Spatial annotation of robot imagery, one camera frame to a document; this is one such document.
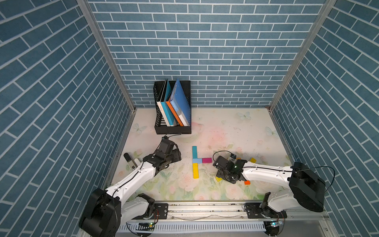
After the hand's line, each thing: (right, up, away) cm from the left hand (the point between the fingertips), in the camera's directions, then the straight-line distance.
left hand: (180, 154), depth 85 cm
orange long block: (+38, -15, -3) cm, 41 cm away
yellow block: (+45, -5, +7) cm, 46 cm away
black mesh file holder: (-17, +17, +23) cm, 33 cm away
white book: (-11, +27, +1) cm, 29 cm away
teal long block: (+8, -1, +11) cm, 14 cm away
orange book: (-4, +25, +5) cm, 25 cm away
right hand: (+23, -13, 0) cm, 27 cm away
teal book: (-8, +25, +4) cm, 26 cm away
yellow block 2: (+22, -14, -3) cm, 26 cm away
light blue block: (+10, -5, +6) cm, 13 cm away
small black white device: (-30, -4, +1) cm, 31 cm away
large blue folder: (-2, +30, +5) cm, 31 cm away
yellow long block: (+9, -10, +2) cm, 14 cm away
